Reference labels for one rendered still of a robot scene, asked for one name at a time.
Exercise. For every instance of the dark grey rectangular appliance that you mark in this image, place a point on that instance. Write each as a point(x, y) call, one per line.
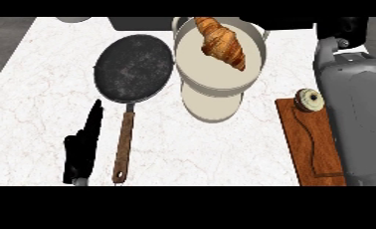
point(139, 23)

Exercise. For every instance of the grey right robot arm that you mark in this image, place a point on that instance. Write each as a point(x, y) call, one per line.
point(350, 107)

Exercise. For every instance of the grey round object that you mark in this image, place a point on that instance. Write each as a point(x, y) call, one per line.
point(74, 19)

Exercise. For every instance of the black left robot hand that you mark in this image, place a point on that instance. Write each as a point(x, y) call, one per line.
point(80, 150)

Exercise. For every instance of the golden brown croissant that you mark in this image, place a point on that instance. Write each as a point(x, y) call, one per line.
point(223, 42)

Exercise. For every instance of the pale can with brown rim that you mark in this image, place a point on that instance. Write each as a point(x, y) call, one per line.
point(309, 100)

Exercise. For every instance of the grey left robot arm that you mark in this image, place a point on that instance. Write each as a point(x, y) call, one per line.
point(80, 182)

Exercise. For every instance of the brown wooden cutting board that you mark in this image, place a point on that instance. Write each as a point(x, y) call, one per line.
point(313, 146)

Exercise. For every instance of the white tiered basket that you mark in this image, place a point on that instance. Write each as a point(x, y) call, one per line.
point(216, 73)

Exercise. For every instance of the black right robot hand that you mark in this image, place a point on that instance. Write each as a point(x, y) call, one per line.
point(342, 27)

